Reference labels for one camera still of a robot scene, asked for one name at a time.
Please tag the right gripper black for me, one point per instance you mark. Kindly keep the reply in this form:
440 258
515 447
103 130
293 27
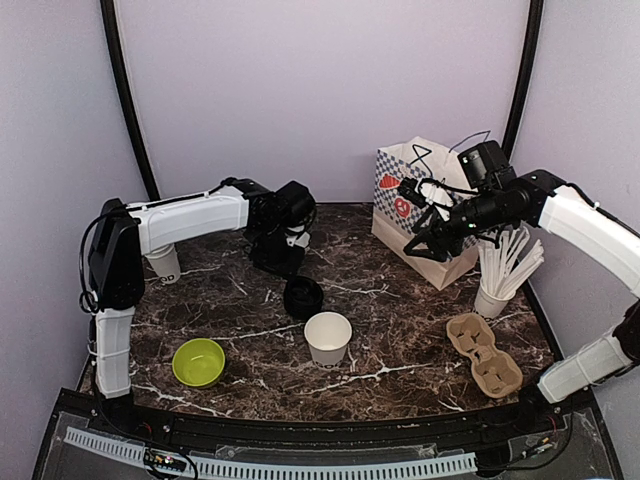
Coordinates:
433 232

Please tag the stack of black lids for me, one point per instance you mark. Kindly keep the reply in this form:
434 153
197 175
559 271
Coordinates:
303 297

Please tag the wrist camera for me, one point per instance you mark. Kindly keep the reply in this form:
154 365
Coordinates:
486 167
296 202

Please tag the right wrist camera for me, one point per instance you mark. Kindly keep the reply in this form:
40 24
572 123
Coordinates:
486 167

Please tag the black corner post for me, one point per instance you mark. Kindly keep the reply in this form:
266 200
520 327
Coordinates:
530 43
121 79

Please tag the black front rail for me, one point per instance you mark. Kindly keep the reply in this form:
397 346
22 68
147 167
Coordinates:
482 429

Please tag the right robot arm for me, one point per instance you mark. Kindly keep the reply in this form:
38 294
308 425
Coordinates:
543 200

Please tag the stack of white paper cups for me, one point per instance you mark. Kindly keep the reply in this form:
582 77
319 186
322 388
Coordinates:
164 262

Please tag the bundle of white wrapped straws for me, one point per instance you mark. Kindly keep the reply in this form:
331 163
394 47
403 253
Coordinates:
503 263

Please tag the right black corner post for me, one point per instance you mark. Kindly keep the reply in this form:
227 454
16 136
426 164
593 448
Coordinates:
530 43

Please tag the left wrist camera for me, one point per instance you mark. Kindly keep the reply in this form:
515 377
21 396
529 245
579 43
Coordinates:
296 202

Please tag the brown cardboard cup carrier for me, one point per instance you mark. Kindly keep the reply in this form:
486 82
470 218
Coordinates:
494 371

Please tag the left black corner post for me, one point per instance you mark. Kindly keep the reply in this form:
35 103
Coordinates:
121 79

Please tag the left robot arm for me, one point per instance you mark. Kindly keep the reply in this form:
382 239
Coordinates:
116 245

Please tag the patterned paper takeout bag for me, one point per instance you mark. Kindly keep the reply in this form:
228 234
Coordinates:
394 216

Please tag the green bowl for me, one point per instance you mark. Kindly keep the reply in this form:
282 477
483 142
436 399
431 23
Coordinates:
199 363

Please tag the white slotted cable duct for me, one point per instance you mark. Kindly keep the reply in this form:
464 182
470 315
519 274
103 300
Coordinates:
273 465

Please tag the white paper coffee cup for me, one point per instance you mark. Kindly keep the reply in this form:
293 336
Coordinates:
328 335

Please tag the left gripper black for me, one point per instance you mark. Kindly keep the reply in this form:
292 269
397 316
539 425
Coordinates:
287 268

